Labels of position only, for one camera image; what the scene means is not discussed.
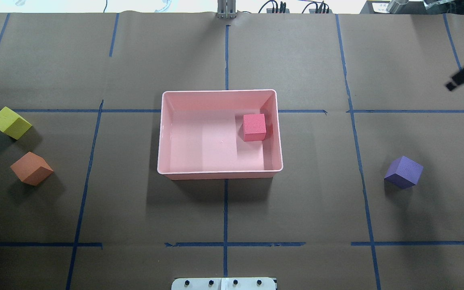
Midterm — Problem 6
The pink foam block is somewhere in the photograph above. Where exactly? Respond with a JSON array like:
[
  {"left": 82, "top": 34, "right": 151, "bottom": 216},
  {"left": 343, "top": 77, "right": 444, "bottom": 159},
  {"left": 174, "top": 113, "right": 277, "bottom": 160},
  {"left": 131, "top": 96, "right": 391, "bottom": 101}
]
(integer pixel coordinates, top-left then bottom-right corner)
[{"left": 243, "top": 114, "right": 267, "bottom": 142}]

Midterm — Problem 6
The pink plastic bin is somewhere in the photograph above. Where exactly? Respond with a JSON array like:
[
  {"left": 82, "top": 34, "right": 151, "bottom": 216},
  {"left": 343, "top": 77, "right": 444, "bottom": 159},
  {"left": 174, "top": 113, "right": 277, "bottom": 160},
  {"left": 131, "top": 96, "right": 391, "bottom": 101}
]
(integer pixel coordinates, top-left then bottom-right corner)
[{"left": 157, "top": 89, "right": 284, "bottom": 180}]

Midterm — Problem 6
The metal cylinder weight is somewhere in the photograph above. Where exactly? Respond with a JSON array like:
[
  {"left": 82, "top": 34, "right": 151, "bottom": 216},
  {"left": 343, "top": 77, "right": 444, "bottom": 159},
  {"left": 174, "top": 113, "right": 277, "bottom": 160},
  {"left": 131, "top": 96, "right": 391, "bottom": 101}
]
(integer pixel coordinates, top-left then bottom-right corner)
[{"left": 385, "top": 0, "right": 409, "bottom": 14}]

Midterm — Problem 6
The purple foam block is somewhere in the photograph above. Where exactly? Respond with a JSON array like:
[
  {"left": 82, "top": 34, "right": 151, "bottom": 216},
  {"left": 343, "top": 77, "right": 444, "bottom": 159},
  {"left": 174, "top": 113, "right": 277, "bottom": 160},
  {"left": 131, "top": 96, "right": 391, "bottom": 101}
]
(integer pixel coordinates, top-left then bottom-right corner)
[{"left": 384, "top": 156, "right": 424, "bottom": 189}]

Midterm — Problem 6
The white pole with base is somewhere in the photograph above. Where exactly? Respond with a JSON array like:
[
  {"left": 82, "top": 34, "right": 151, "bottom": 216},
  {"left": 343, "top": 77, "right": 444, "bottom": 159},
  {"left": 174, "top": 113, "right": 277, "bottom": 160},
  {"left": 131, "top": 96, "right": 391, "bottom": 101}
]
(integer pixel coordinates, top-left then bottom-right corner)
[{"left": 171, "top": 277, "right": 278, "bottom": 290}]

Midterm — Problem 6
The orange foam block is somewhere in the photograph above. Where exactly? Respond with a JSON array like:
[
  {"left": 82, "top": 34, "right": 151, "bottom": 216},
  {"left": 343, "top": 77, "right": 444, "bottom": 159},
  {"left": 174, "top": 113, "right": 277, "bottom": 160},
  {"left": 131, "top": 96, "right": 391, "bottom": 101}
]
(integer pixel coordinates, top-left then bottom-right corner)
[{"left": 10, "top": 152, "right": 54, "bottom": 186}]

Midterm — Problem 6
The yellow foam block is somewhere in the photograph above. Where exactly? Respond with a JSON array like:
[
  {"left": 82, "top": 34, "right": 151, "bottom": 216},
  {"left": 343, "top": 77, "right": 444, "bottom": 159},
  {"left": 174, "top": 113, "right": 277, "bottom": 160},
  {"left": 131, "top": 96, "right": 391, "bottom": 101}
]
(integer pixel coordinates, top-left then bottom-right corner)
[{"left": 0, "top": 106, "right": 33, "bottom": 140}]

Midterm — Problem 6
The aluminium frame post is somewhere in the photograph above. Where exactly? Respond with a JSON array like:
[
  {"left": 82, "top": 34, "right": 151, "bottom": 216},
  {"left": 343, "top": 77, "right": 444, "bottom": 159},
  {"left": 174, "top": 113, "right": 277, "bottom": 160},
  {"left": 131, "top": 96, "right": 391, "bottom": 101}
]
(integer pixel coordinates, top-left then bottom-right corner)
[{"left": 216, "top": 0, "right": 237, "bottom": 19}]

